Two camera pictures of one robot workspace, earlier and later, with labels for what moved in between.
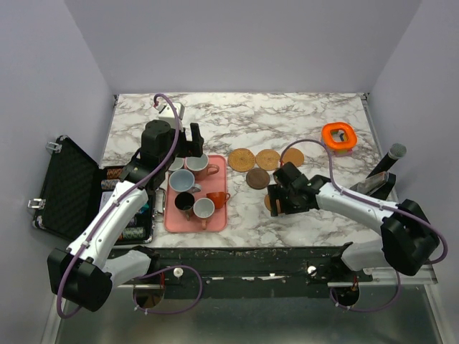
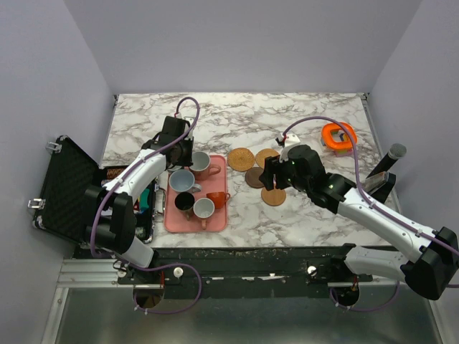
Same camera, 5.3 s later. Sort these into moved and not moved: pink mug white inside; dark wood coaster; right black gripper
Moved: right black gripper
Not moved: pink mug white inside; dark wood coaster
